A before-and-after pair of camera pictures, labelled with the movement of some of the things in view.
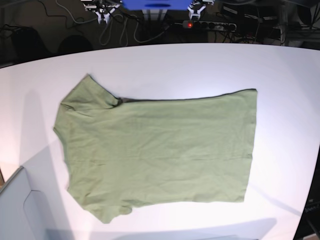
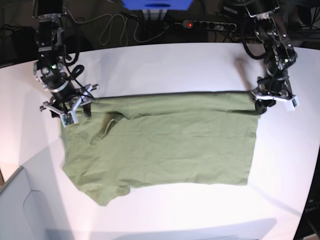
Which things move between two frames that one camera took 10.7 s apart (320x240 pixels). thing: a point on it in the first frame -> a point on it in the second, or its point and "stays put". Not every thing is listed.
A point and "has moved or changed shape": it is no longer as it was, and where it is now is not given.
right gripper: x=196 y=6 -> x=278 y=88
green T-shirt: x=121 y=153 has moved or changed shape
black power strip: x=224 y=26 stays put
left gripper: x=103 y=9 -> x=81 y=99
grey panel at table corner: x=31 y=207 stays put
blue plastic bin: x=156 y=5 stays put
